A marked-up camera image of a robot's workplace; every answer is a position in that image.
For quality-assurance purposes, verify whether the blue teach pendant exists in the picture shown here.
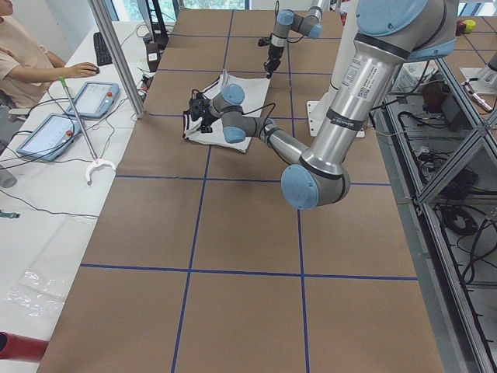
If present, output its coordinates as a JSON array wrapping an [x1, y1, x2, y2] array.
[[16, 113, 81, 162], [68, 82, 120, 120]]

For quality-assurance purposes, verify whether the far blue teach pendant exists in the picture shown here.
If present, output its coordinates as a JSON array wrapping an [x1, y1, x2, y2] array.
[[68, 82, 120, 120]]

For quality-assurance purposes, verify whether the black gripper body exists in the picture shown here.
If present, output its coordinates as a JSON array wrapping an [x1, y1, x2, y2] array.
[[263, 43, 286, 79], [200, 110, 218, 134]]

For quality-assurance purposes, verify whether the near blue teach pendant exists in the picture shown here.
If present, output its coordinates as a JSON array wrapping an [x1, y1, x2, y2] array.
[[16, 113, 81, 162]]

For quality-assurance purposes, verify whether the white reacher grabber stick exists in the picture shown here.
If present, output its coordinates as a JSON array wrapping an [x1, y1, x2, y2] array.
[[59, 77, 116, 186]]

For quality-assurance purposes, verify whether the white camera stand column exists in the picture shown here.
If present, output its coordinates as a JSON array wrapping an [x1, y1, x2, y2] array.
[[306, 0, 366, 138]]

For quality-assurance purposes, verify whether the red cylinder object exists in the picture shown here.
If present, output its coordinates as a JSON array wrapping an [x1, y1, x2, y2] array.
[[1, 332, 49, 363]]

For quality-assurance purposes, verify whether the grey t-shirt with cartoon print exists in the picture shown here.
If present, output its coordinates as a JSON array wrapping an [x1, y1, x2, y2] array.
[[183, 70, 270, 153]]

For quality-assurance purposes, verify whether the aluminium frame post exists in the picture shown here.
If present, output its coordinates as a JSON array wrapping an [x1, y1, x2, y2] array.
[[88, 0, 145, 119]]

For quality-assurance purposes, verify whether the person right hand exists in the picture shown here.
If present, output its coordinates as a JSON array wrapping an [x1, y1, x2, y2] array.
[[65, 62, 97, 78]]

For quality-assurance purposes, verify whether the seated person beige shirt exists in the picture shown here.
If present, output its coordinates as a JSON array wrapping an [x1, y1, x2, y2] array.
[[1, 1, 72, 108]]

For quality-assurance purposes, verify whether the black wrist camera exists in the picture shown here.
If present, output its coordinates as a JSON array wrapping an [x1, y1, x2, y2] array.
[[257, 37, 271, 47], [189, 89, 211, 120]]

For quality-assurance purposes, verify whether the clear plastic bag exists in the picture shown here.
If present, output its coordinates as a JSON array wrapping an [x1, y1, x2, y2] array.
[[3, 268, 67, 319]]

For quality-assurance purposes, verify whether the black keyboard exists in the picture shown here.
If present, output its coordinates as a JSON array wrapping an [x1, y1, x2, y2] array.
[[93, 32, 113, 66]]

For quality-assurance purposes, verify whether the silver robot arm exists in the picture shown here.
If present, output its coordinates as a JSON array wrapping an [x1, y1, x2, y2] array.
[[258, 1, 330, 79], [189, 1, 458, 210]]

